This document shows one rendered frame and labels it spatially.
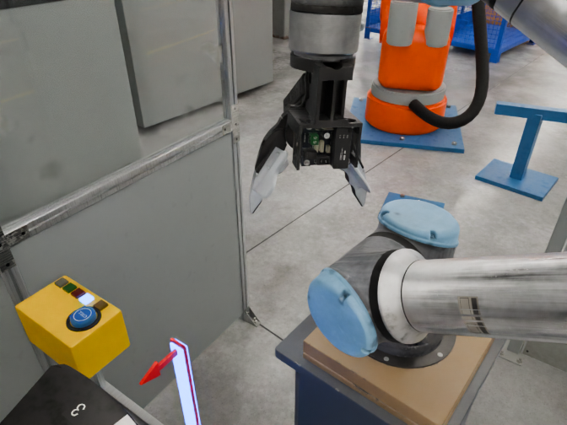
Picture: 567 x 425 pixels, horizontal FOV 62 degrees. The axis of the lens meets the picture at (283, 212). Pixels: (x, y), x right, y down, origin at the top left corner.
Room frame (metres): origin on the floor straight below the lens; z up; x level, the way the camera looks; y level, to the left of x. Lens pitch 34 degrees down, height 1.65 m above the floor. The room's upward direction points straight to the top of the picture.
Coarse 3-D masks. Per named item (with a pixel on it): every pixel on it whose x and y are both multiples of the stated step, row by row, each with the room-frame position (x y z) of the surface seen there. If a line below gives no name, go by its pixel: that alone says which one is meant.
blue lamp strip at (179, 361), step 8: (176, 360) 0.39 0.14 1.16; (184, 360) 0.39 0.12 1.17; (176, 368) 0.39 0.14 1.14; (184, 368) 0.38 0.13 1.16; (176, 376) 0.40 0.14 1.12; (184, 376) 0.39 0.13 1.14; (184, 384) 0.39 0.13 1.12; (184, 392) 0.39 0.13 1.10; (184, 400) 0.39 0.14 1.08; (184, 408) 0.39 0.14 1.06; (192, 408) 0.39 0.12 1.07; (184, 416) 0.40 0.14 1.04; (192, 416) 0.39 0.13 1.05; (192, 424) 0.39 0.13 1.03
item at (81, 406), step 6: (78, 402) 0.32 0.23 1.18; (84, 402) 0.32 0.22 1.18; (72, 408) 0.31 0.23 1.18; (78, 408) 0.31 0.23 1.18; (84, 408) 0.31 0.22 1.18; (90, 408) 0.32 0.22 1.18; (66, 414) 0.30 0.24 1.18; (72, 414) 0.31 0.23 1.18; (78, 414) 0.31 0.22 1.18; (84, 414) 0.31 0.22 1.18; (72, 420) 0.30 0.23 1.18
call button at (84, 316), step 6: (84, 306) 0.57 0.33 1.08; (78, 312) 0.55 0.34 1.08; (84, 312) 0.55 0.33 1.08; (90, 312) 0.55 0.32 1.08; (72, 318) 0.54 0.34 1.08; (78, 318) 0.54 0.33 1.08; (84, 318) 0.54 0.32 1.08; (90, 318) 0.54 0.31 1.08; (72, 324) 0.53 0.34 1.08; (78, 324) 0.53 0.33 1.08; (84, 324) 0.53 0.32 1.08; (90, 324) 0.53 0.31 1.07
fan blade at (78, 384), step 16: (64, 368) 0.36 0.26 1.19; (48, 384) 0.34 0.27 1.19; (64, 384) 0.34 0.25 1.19; (80, 384) 0.34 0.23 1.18; (96, 384) 0.35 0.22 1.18; (32, 400) 0.32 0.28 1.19; (48, 400) 0.32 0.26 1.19; (64, 400) 0.32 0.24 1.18; (96, 400) 0.33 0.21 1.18; (112, 400) 0.33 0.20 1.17; (16, 416) 0.30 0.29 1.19; (32, 416) 0.30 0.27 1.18; (48, 416) 0.30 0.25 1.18; (96, 416) 0.31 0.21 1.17; (112, 416) 0.31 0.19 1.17
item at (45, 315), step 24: (48, 288) 0.62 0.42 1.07; (24, 312) 0.56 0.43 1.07; (48, 312) 0.56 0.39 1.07; (72, 312) 0.56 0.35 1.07; (96, 312) 0.56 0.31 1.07; (120, 312) 0.57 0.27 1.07; (48, 336) 0.52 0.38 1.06; (72, 336) 0.51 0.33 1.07; (96, 336) 0.52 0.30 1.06; (120, 336) 0.55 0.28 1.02; (72, 360) 0.49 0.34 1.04; (96, 360) 0.51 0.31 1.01
